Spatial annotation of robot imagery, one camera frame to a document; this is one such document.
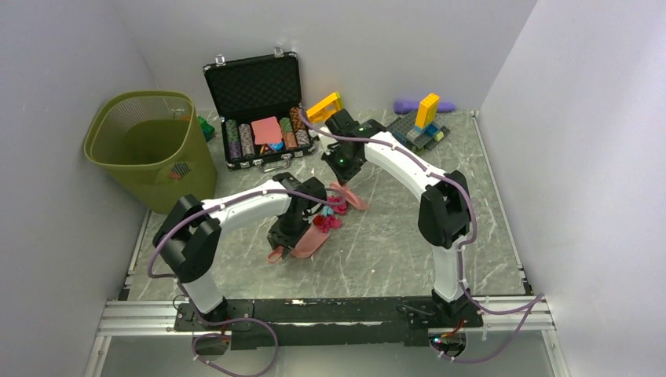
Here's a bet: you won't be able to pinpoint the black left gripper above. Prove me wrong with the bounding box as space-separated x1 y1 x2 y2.
267 213 311 258

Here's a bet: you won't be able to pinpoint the pink plastic dustpan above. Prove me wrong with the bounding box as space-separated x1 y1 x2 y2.
267 225 330 263

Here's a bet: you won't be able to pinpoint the pink hand brush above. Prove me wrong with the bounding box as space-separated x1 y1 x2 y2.
331 182 370 210

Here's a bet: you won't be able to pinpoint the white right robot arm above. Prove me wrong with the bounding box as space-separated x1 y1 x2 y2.
317 109 476 327

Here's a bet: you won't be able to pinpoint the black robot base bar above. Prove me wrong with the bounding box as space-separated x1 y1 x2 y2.
174 295 484 350

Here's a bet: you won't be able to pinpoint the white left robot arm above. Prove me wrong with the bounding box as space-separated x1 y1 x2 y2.
151 173 333 330

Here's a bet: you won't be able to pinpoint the light blue paper scrap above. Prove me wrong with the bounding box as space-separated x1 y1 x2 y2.
320 206 335 217

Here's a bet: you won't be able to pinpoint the yellow toy brick wedge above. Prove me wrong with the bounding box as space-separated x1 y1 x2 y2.
306 92 343 123

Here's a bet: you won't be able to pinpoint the purple cylinder toy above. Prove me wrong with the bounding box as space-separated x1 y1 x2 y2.
393 100 456 115

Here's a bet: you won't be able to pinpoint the grey toy brick baseplate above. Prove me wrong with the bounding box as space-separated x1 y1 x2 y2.
387 112 451 154

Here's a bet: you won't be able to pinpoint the black poker chip case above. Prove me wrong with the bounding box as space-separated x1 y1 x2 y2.
202 47 315 170

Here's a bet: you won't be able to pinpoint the green blue toy bricks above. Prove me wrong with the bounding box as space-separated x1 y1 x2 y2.
197 115 216 142

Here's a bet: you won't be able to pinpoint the olive green waste basket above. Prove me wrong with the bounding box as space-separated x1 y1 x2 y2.
83 90 218 214

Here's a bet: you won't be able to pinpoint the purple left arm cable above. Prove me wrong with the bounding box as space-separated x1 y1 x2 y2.
146 188 350 280

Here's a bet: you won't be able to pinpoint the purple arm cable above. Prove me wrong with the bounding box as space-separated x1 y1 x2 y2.
146 188 350 280
297 108 545 364

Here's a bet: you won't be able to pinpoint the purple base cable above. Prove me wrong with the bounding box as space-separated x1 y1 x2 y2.
191 316 283 377

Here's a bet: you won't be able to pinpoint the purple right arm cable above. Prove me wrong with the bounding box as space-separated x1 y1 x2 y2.
297 108 545 364

